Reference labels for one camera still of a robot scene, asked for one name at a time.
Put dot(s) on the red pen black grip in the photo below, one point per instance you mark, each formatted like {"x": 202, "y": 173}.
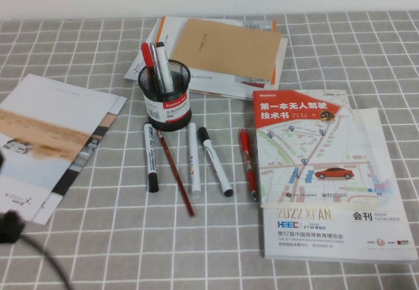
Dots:
{"x": 146, "y": 56}

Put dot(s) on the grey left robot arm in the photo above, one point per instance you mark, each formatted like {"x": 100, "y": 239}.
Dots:
{"x": 1, "y": 162}

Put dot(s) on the black mesh pen holder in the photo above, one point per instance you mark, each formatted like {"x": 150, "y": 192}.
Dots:
{"x": 170, "y": 113}

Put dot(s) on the red gel pen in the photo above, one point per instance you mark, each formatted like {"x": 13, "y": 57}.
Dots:
{"x": 250, "y": 172}

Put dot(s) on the grey pen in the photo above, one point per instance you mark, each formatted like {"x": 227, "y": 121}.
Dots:
{"x": 154, "y": 57}

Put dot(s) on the white marker black ends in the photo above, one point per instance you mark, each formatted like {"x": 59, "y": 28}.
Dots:
{"x": 214, "y": 162}

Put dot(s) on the white paint marker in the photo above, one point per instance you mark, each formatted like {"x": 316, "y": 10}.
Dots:
{"x": 193, "y": 172}

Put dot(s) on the white orange book stack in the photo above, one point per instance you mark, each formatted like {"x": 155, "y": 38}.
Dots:
{"x": 212, "y": 83}

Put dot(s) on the red-brown pencil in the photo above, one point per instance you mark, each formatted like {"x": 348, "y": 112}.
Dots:
{"x": 178, "y": 178}

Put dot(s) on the black and white marker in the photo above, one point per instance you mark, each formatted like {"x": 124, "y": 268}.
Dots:
{"x": 151, "y": 152}

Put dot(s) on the white marker one black cap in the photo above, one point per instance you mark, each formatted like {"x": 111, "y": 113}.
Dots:
{"x": 165, "y": 70}

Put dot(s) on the brown kraft notebook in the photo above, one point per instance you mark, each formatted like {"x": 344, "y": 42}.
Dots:
{"x": 226, "y": 47}

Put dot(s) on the red autonomous driving book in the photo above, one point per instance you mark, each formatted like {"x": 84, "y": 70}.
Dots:
{"x": 311, "y": 146}

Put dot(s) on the white brochure black stripe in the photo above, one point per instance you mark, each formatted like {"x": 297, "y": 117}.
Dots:
{"x": 108, "y": 116}

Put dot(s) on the white show catalogue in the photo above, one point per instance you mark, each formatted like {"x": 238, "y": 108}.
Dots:
{"x": 327, "y": 237}

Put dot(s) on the white brochure sandy car photo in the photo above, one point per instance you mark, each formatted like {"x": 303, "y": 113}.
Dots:
{"x": 49, "y": 123}

